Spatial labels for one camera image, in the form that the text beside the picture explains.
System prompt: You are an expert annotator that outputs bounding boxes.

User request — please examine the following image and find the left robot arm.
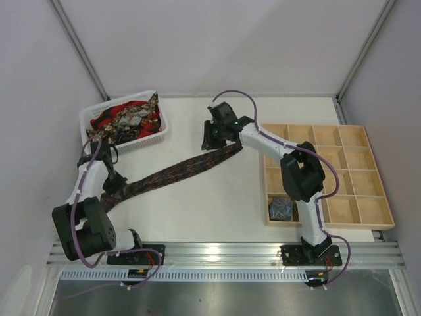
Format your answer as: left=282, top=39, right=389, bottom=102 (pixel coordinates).
left=52, top=136, right=142, bottom=269

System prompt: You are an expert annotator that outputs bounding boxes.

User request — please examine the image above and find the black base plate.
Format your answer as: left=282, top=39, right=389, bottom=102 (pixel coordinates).
left=107, top=244, right=166, bottom=266
left=280, top=244, right=343, bottom=267

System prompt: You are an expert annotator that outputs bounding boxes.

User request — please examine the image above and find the right aluminium frame post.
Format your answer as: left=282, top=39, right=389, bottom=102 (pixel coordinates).
left=336, top=0, right=399, bottom=103

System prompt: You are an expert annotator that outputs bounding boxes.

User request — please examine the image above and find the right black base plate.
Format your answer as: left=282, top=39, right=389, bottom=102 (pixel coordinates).
left=280, top=244, right=343, bottom=267

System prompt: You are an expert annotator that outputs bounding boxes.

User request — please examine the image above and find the white slotted cable duct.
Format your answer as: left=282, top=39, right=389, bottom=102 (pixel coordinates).
left=60, top=268, right=309, bottom=282

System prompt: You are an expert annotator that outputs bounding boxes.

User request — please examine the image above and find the aluminium rail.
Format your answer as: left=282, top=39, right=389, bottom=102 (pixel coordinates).
left=45, top=240, right=405, bottom=268

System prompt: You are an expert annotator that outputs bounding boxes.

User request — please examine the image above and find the dark paisley necktie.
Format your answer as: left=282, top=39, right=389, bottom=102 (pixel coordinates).
left=100, top=144, right=243, bottom=213

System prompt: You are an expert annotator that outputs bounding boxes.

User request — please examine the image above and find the aluminium frame post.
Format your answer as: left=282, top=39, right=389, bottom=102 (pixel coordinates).
left=47, top=0, right=110, bottom=101
left=336, top=0, right=399, bottom=103

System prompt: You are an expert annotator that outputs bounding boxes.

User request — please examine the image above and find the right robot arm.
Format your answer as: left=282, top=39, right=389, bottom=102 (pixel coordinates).
left=202, top=102, right=332, bottom=263

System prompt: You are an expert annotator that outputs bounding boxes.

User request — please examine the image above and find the left aluminium frame post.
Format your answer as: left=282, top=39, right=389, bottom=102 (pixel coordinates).
left=47, top=0, right=110, bottom=101

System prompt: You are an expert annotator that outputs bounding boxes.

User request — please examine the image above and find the brown floral tie in basket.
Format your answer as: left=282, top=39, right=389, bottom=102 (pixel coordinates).
left=86, top=92, right=162, bottom=147

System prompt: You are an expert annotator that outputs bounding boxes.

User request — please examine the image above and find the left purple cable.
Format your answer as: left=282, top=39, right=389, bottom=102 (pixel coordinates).
left=64, top=134, right=162, bottom=299

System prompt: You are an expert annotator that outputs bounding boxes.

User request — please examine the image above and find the wooden compartment tray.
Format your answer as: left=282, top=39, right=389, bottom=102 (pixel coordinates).
left=264, top=124, right=395, bottom=230

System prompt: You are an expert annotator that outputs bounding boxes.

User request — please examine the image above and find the rolled grey tie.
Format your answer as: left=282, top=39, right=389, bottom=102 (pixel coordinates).
left=269, top=197, right=293, bottom=221

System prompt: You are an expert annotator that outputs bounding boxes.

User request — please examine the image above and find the red patterned tie in basket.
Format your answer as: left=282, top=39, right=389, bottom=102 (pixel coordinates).
left=90, top=101, right=164, bottom=139

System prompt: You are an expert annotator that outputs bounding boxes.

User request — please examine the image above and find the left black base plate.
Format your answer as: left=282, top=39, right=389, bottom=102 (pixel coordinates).
left=107, top=244, right=166, bottom=266

